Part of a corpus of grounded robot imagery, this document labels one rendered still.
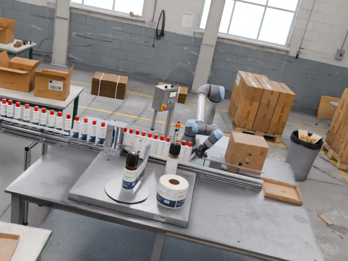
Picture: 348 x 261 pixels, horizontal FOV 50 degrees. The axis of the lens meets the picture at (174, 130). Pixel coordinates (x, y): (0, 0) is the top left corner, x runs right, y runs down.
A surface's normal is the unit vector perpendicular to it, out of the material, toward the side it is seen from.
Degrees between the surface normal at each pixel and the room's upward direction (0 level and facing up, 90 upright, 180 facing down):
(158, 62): 90
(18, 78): 90
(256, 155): 90
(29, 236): 0
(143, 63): 90
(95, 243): 1
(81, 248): 1
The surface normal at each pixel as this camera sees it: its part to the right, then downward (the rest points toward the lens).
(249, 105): -0.01, 0.34
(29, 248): 0.19, -0.91
